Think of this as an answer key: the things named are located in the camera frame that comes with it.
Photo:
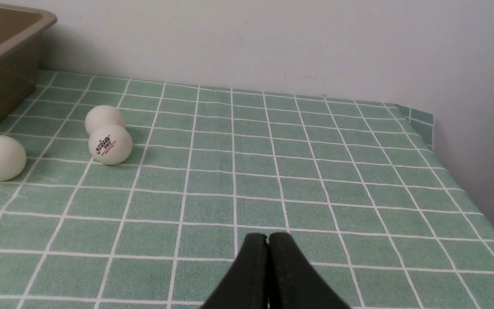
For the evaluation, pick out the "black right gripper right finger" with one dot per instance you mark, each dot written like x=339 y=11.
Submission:
x=294 y=283

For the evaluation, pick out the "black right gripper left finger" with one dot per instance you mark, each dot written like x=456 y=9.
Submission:
x=244 y=285

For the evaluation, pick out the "white ball with logo right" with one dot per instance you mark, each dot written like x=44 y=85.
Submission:
x=110 y=144

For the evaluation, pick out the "olive green plastic bin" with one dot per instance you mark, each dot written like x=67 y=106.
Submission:
x=21 y=30

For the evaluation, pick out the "green checked tablecloth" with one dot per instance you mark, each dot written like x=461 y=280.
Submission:
x=355 y=182

